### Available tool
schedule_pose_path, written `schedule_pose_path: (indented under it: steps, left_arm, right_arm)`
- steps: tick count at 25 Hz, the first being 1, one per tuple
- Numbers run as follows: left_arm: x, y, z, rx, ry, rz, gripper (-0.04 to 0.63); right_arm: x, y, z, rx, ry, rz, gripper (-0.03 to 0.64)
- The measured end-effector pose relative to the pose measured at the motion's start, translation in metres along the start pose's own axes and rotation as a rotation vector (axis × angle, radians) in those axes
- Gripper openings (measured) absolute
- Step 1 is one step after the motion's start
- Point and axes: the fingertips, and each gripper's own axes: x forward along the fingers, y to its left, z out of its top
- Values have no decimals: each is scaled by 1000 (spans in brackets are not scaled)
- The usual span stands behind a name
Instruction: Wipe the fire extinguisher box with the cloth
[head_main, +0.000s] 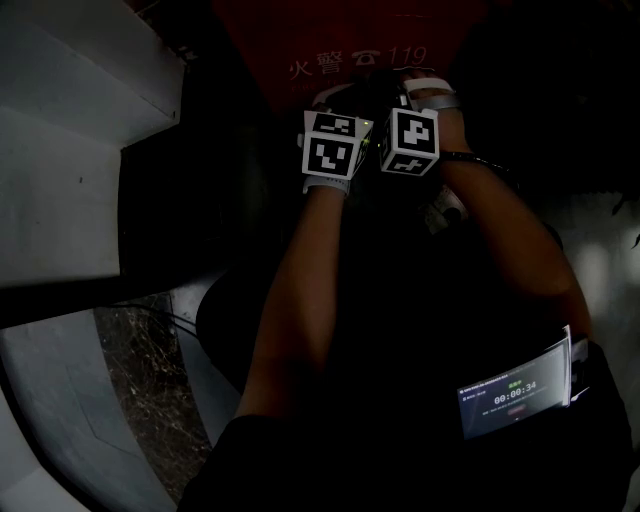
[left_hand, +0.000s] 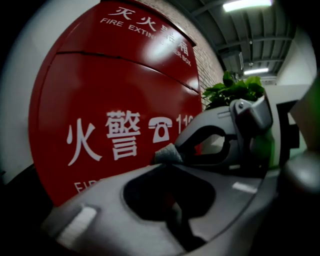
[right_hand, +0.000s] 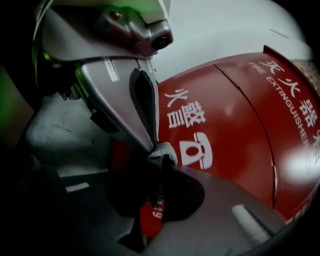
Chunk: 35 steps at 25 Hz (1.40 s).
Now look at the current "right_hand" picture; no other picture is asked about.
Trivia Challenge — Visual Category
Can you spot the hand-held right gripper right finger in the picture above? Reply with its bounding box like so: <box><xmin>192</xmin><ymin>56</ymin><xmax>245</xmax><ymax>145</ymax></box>
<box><xmin>147</xmin><ymin>159</ymin><xmax>286</xmax><ymax>256</ymax></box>

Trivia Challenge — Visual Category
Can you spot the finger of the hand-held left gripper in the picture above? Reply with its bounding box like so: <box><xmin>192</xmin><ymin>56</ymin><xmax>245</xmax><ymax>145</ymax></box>
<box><xmin>129</xmin><ymin>67</ymin><xmax>160</xmax><ymax>151</ymax></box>

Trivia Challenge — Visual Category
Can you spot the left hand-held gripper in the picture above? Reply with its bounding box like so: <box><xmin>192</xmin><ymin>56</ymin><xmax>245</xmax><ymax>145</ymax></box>
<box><xmin>32</xmin><ymin>0</ymin><xmax>175</xmax><ymax>153</ymax></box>

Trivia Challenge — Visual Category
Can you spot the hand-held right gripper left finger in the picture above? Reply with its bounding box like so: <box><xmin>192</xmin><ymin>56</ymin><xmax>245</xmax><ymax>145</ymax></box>
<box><xmin>14</xmin><ymin>154</ymin><xmax>164</xmax><ymax>256</ymax></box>

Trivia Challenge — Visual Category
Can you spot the grey cleaning cloth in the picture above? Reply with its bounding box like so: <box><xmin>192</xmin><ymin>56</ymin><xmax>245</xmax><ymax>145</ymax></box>
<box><xmin>147</xmin><ymin>141</ymin><xmax>179</xmax><ymax>201</ymax></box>

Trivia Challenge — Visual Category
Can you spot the red fire extinguisher cabinet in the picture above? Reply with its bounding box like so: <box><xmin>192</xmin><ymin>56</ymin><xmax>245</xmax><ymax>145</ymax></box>
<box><xmin>111</xmin><ymin>44</ymin><xmax>320</xmax><ymax>238</ymax></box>

